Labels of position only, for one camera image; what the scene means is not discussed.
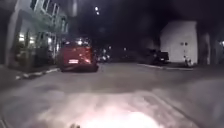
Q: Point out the grey asphalt road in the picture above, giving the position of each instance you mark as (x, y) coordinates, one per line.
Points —
(120, 83)

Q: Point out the red car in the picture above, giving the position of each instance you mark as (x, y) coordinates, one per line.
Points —
(77, 56)

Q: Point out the dark vehicle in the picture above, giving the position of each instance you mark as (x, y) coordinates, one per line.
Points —
(159, 56)

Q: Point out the pale kerb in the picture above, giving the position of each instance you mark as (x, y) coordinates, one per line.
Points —
(165, 67)
(35, 73)

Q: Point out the white building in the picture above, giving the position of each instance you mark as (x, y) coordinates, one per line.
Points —
(179, 41)

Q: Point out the pale multi-storey building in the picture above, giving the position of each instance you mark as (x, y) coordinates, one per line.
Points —
(30, 30)

